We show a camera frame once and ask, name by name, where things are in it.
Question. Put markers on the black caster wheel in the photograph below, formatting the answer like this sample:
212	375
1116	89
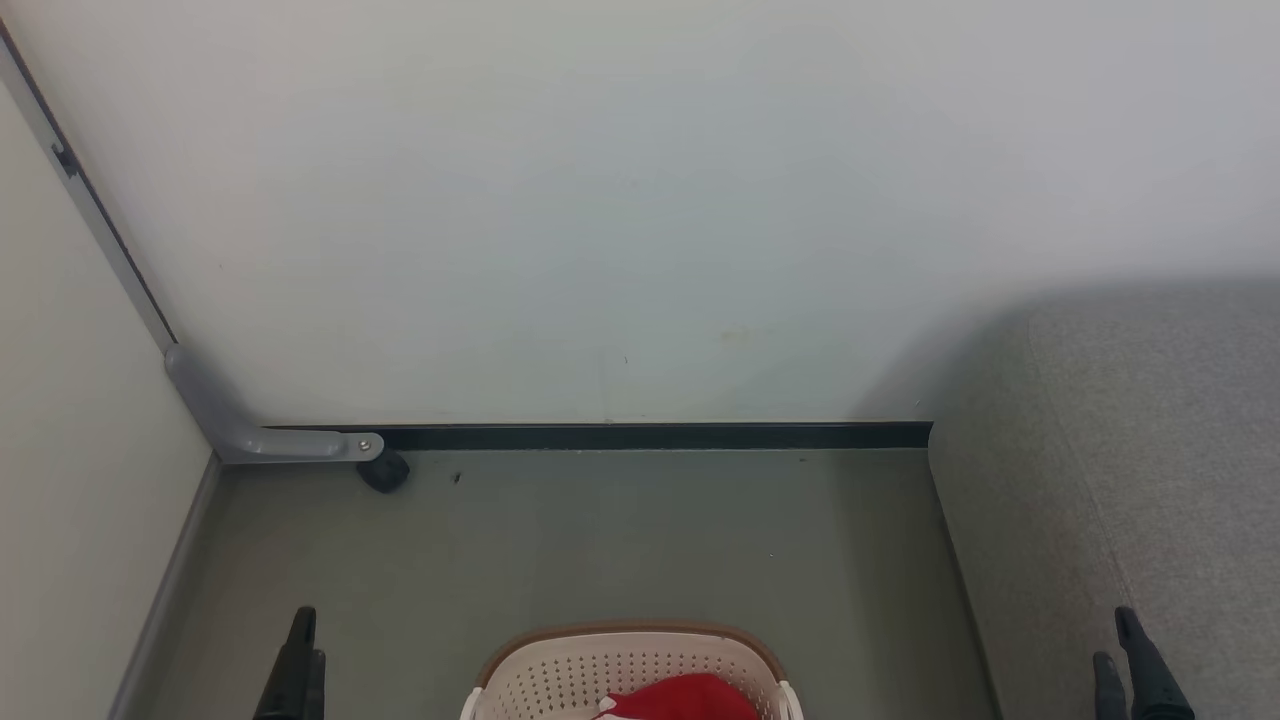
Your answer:
385	474

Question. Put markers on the black wall baseboard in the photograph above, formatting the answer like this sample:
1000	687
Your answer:
650	437

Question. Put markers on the grey metal foot bracket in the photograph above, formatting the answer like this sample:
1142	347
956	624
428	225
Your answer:
230	430

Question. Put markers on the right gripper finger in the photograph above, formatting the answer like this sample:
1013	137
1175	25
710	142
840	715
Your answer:
1150	680
1110	695

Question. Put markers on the red cloth garment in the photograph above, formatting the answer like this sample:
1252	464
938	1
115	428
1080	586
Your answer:
690	700

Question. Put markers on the cream perforated laundry basket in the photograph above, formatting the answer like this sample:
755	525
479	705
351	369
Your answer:
560	680

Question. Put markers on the small black clip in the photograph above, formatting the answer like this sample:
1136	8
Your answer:
66	160

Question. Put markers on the grey fabric sofa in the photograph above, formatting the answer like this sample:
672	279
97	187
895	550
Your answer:
1150	480

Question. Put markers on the grey partition edge strip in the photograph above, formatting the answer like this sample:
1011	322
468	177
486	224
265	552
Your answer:
105	240

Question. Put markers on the grey floor skirting strip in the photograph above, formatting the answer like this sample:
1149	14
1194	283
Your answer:
170	590

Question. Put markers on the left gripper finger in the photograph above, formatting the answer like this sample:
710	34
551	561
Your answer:
290	680
316	690

